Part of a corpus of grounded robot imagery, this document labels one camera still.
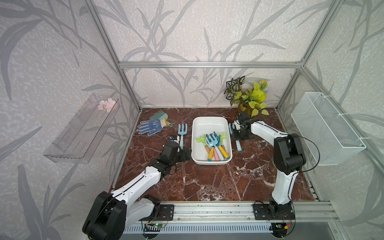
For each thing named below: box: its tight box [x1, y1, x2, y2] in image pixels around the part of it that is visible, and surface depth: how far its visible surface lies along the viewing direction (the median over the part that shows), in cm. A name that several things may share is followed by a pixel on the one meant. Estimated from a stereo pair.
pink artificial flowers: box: [97, 98, 116, 113], surface depth 78 cm
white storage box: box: [191, 116, 233, 165], surface depth 101 cm
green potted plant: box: [233, 79, 269, 118], surface depth 98 cm
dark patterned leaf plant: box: [224, 75, 245, 107], surface depth 106 cm
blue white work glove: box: [136, 118, 168, 136], surface depth 111 cm
